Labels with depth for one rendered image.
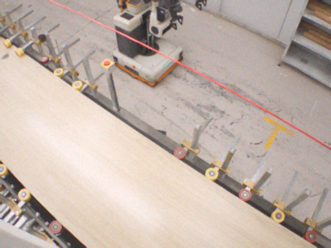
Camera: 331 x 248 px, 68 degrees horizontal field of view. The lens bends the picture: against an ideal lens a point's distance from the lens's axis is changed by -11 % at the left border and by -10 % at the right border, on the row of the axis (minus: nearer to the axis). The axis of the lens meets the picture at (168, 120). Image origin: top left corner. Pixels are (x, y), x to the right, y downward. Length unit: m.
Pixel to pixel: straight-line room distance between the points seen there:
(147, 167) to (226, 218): 0.59
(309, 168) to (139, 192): 2.01
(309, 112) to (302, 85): 0.43
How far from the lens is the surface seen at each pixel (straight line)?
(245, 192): 1.78
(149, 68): 3.14
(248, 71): 3.70
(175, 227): 1.66
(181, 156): 1.81
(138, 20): 3.02
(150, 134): 2.12
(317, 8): 3.54
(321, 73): 3.97
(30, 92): 2.38
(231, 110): 3.21
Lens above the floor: 2.52
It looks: 56 degrees down
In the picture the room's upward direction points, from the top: 2 degrees clockwise
